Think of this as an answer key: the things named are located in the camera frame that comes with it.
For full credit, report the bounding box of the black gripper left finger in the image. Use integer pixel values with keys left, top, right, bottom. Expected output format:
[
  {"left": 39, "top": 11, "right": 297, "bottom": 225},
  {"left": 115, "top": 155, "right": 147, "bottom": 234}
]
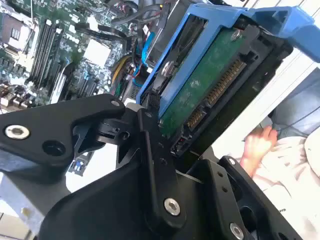
[{"left": 0, "top": 93, "right": 188, "bottom": 229}]

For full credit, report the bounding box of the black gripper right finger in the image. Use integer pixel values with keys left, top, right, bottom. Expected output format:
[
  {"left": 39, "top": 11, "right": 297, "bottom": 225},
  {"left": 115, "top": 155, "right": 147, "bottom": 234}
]
[{"left": 187, "top": 155, "right": 303, "bottom": 240}]

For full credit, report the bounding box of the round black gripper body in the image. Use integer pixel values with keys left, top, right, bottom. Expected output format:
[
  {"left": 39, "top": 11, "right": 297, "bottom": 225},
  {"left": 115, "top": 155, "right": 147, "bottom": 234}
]
[{"left": 38, "top": 159, "right": 218, "bottom": 240}]

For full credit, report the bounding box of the hard disk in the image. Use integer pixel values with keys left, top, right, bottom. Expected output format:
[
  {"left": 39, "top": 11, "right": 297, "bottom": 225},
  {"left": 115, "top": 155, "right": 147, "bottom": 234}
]
[{"left": 136, "top": 3, "right": 320, "bottom": 158}]

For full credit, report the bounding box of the person's bare hand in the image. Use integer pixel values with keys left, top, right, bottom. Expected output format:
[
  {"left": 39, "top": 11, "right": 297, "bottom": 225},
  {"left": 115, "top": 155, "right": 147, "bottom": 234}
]
[{"left": 239, "top": 126, "right": 278, "bottom": 179}]

